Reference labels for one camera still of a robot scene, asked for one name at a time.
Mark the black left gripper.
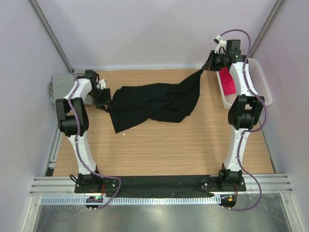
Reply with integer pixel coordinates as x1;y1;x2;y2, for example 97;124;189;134
88;88;113;112

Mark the black t shirt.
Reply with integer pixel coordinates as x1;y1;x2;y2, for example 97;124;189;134
109;70;203;133

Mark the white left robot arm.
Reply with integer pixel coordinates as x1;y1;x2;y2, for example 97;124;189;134
55;70;112;193

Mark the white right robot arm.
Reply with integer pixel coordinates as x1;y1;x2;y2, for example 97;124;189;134
202;36;264;191

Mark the pink t shirt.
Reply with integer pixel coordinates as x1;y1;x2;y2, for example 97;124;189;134
219;67;237;96

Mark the grey folded t shirt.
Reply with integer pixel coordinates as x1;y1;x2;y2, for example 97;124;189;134
48;74;92;107

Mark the white plastic laundry basket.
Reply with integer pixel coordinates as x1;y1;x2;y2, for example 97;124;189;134
216;58;273;110

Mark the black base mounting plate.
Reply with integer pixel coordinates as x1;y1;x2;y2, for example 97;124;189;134
70;174;246;198

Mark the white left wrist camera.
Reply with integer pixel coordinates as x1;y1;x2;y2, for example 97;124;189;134
97;79;107;89

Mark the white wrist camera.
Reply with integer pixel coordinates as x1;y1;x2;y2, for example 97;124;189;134
213;35;226;54
97;79;107;89

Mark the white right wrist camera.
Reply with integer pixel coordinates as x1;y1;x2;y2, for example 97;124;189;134
213;35;226;54

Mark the right aluminium corner post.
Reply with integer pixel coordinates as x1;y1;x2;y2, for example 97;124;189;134
249;0;286;58

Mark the aluminium corner post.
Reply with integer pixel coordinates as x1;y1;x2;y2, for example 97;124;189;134
249;0;286;58
28;0;74;73

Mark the left aluminium corner post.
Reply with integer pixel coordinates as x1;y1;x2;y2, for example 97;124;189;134
28;0;74;73

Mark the white slotted cable duct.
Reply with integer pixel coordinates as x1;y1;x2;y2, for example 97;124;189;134
41;195;221;206

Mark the aluminium frame rail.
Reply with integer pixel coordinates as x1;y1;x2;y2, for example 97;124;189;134
30;174;292;198

